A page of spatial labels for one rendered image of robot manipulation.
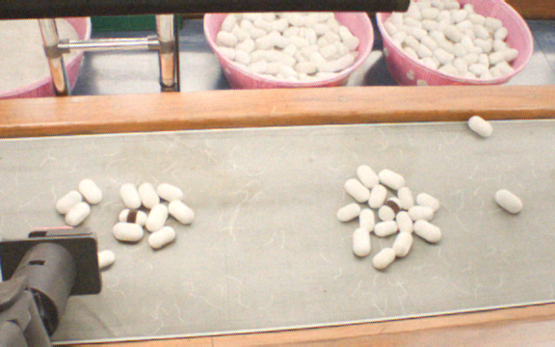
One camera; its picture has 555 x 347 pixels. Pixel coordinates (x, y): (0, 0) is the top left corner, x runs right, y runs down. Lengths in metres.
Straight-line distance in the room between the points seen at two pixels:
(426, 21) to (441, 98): 0.21
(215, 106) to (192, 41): 0.26
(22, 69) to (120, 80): 0.16
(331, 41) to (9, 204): 0.55
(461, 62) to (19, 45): 0.70
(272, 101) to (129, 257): 0.30
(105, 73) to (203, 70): 0.16
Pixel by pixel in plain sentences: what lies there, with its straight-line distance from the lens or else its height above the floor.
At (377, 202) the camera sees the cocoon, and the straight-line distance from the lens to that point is 0.81.
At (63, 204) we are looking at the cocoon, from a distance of 0.80.
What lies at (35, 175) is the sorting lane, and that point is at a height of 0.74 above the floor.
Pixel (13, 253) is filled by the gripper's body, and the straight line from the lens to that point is 0.68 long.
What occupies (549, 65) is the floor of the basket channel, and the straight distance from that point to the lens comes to 1.26.
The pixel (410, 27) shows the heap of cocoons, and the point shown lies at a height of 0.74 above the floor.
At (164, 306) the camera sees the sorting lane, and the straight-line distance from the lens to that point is 0.73.
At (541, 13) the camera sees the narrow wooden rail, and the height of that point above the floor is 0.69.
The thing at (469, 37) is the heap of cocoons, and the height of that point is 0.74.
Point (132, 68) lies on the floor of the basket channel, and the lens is 1.07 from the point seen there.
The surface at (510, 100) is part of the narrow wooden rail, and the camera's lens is 1.00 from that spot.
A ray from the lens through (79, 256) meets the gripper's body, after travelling 0.67.
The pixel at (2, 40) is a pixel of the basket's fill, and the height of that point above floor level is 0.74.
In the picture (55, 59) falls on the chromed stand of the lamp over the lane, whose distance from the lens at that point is 0.87.
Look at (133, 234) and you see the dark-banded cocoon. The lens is 0.76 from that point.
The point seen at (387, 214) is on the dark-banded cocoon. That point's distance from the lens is 0.80.
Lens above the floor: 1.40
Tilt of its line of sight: 52 degrees down
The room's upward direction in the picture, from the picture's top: 8 degrees clockwise
